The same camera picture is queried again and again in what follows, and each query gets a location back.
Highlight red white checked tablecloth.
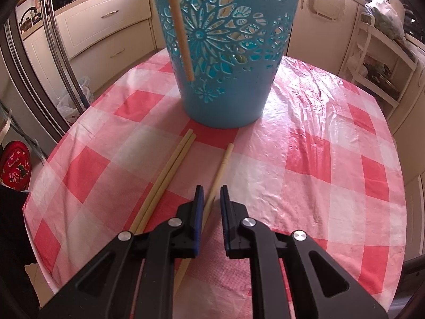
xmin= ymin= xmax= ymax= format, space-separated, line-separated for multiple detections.
xmin=23 ymin=48 xmax=407 ymax=319

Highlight cream lower sink cabinets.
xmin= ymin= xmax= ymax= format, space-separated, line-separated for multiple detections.
xmin=286 ymin=0 xmax=367 ymax=80

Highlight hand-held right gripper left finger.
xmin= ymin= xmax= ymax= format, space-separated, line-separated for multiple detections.
xmin=36 ymin=184 xmax=205 ymax=319

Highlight cream stove drawer cabinet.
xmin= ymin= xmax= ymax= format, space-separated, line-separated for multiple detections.
xmin=22 ymin=0 xmax=158 ymax=103

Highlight dark cloth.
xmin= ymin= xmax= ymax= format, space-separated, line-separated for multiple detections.
xmin=0 ymin=184 xmax=40 ymax=319

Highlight metal sliding door frame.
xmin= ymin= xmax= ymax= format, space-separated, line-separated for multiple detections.
xmin=0 ymin=3 xmax=70 ymax=140

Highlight cream side drawer cabinets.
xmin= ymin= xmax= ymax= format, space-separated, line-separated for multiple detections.
xmin=388 ymin=33 xmax=425 ymax=260

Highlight dark lidded pot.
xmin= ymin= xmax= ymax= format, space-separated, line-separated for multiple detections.
xmin=363 ymin=61 xmax=401 ymax=98

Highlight red floral cushion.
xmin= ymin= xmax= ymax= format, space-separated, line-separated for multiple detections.
xmin=0 ymin=140 xmax=32 ymax=191

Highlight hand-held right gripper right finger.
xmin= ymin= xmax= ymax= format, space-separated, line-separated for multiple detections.
xmin=220 ymin=185 xmax=389 ymax=319

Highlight white hanging bag holder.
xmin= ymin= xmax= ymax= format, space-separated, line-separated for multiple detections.
xmin=300 ymin=0 xmax=346 ymax=22

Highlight wooden chopstick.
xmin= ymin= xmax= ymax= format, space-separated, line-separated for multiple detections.
xmin=129 ymin=129 xmax=194 ymax=234
xmin=173 ymin=142 xmax=235 ymax=289
xmin=137 ymin=133 xmax=197 ymax=235
xmin=163 ymin=0 xmax=195 ymax=82

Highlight white plastic bag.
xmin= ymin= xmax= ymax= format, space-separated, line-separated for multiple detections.
xmin=56 ymin=76 xmax=91 ymax=127

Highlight blue perforated plastic basket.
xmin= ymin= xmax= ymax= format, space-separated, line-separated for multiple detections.
xmin=146 ymin=0 xmax=306 ymax=129

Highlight white storage cart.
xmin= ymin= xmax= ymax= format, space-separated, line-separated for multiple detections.
xmin=342 ymin=11 xmax=419 ymax=107

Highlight dark stovetop kettle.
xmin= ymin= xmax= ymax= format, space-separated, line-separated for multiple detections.
xmin=19 ymin=7 xmax=39 ymax=30

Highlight plastic bag of vegetables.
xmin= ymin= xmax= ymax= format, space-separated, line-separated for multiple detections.
xmin=365 ymin=0 xmax=407 ymax=42

